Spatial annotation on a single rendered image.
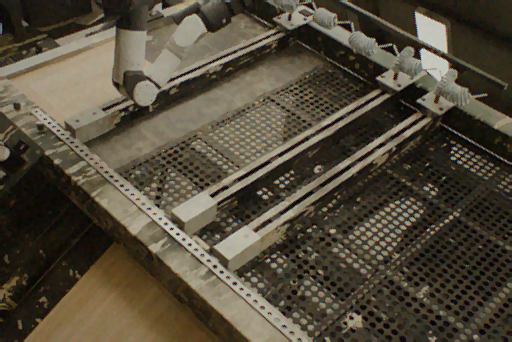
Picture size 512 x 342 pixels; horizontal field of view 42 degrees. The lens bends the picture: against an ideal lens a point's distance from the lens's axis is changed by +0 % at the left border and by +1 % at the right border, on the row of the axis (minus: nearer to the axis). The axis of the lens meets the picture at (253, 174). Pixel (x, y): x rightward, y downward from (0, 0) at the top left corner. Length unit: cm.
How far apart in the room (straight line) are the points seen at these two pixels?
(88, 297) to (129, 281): 14
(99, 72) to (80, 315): 91
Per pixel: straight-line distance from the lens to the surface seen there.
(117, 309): 210
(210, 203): 193
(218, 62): 252
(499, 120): 249
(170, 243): 185
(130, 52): 202
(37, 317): 226
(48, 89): 247
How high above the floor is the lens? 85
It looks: 9 degrees up
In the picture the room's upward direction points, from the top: 42 degrees clockwise
